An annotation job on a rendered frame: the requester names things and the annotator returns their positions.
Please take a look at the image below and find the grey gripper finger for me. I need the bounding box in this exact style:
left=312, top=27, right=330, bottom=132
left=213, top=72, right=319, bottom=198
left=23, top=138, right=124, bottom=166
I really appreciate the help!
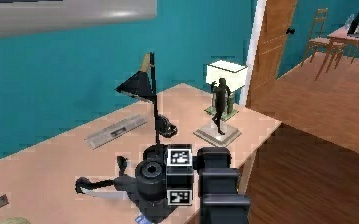
left=116, top=155, right=131, bottom=178
left=74, top=176, right=117, bottom=196

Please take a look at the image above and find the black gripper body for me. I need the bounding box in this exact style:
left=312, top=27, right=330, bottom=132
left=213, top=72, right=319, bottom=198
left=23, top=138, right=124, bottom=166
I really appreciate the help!
left=113, top=158, right=175, bottom=224

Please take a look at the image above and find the black statue on grey base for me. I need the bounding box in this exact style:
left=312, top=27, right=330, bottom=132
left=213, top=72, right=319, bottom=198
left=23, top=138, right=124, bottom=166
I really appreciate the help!
left=193, top=77, right=243, bottom=148

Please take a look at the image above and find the pale grey pen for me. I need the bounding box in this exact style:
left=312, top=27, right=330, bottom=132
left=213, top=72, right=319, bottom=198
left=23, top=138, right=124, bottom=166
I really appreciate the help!
left=81, top=187, right=131, bottom=202

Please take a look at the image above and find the pale pink desk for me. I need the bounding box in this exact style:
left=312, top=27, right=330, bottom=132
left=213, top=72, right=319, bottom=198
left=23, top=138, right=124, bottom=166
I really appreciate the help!
left=0, top=83, right=283, bottom=224

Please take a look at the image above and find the grey newspaper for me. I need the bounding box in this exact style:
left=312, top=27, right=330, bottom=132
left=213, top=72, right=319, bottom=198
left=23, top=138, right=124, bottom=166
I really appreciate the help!
left=85, top=114, right=149, bottom=150

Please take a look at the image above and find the black desk lamp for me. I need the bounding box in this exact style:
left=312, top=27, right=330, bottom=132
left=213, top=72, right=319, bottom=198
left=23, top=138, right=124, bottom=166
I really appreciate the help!
left=115, top=52, right=179, bottom=146

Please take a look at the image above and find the olive green round object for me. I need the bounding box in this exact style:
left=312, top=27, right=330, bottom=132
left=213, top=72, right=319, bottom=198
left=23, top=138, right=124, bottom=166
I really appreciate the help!
left=0, top=216, right=32, bottom=224

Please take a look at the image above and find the white lamp with green base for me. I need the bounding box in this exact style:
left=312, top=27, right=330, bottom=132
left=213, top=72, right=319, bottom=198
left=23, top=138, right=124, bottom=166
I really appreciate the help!
left=204, top=59, right=249, bottom=122

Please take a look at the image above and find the grey window blind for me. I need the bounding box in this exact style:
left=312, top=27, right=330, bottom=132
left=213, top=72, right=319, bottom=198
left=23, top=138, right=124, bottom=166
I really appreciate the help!
left=0, top=0, right=158, bottom=40

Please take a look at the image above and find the brown wooden door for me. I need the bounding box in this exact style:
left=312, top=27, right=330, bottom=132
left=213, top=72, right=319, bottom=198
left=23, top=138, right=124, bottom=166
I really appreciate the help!
left=246, top=0, right=299, bottom=108

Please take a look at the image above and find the pink dining table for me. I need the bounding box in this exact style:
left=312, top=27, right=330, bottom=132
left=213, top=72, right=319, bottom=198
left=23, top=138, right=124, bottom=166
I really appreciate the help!
left=314, top=25, right=359, bottom=82

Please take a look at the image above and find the black laptop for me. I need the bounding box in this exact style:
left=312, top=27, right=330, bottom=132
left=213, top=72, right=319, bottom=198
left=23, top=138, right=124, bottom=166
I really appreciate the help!
left=346, top=12, right=359, bottom=36

